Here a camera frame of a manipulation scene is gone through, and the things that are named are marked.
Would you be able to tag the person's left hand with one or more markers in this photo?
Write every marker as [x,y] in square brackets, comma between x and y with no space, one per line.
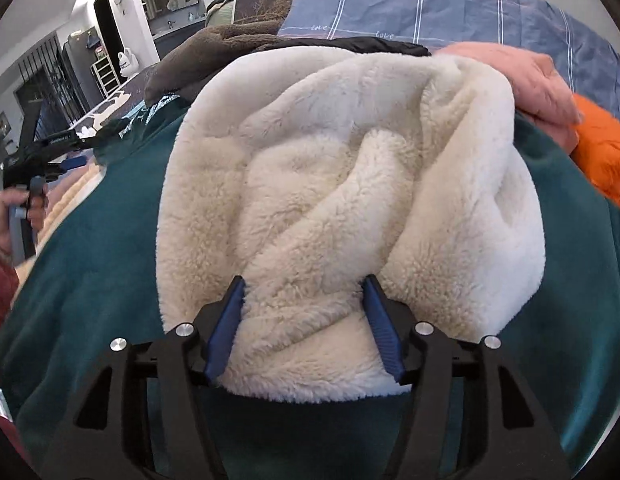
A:
[2,220]

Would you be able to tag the dark flower-print bedsheet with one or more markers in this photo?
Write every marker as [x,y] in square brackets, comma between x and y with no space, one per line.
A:
[125,95]

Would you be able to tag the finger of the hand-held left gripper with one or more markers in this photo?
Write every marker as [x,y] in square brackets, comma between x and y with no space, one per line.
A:
[72,164]
[107,135]

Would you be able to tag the green pillow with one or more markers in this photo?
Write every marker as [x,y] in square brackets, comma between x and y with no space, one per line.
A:
[221,15]

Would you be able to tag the black refrigerator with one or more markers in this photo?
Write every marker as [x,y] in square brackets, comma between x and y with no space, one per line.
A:
[80,67]

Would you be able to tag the white plush toy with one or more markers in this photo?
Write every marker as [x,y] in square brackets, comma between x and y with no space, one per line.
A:
[127,62]

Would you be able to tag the teal fleece-lined coat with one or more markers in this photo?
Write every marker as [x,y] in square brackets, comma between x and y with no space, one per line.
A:
[340,185]

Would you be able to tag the folded pink garment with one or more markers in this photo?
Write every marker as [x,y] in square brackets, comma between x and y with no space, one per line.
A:
[529,90]

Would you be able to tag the blue plaid quilt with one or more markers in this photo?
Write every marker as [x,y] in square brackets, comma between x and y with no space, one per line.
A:
[439,5]

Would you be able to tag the person's left forearm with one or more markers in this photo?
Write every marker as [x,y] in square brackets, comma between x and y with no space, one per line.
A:
[0,290]

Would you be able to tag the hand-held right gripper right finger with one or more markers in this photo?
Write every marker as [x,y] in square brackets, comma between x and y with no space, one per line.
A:
[384,335]

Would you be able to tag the black garment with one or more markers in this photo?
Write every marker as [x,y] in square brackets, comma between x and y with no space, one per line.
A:
[370,46]

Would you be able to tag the black window grille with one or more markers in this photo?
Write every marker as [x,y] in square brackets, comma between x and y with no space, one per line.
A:
[45,90]

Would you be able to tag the white shelf rack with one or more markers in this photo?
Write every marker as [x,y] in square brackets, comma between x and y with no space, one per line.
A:
[105,76]

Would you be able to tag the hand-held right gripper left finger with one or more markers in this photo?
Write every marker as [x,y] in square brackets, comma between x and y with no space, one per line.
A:
[224,332]

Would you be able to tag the brown fleece garment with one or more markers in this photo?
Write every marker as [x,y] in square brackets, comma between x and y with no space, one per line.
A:
[200,55]

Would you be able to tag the folded orange jacket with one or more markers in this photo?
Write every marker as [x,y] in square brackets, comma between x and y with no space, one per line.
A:
[604,150]

